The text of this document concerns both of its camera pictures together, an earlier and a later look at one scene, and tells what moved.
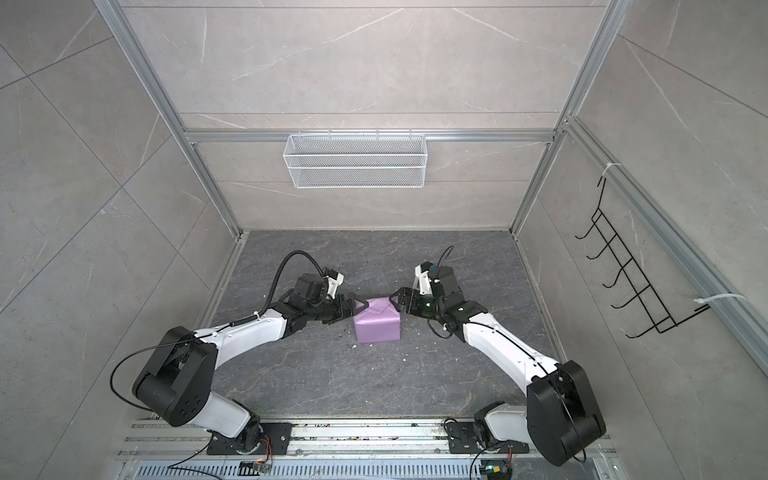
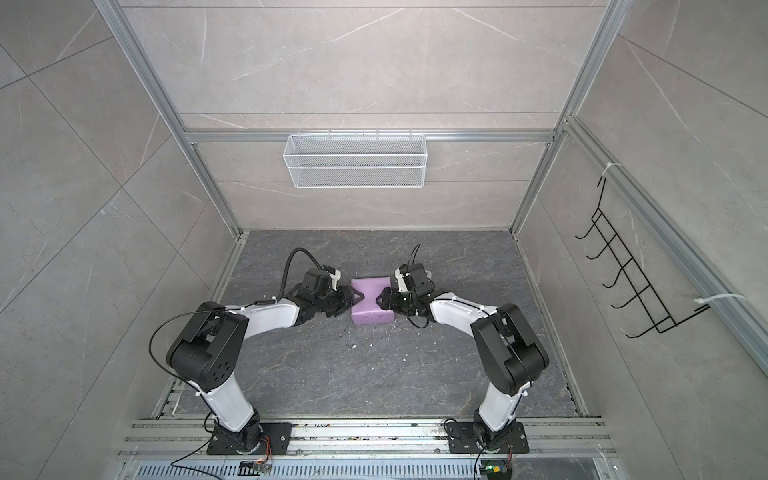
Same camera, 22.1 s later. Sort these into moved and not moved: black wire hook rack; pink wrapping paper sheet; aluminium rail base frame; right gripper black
Moved: pink wrapping paper sheet
Not moved: aluminium rail base frame; right gripper black; black wire hook rack
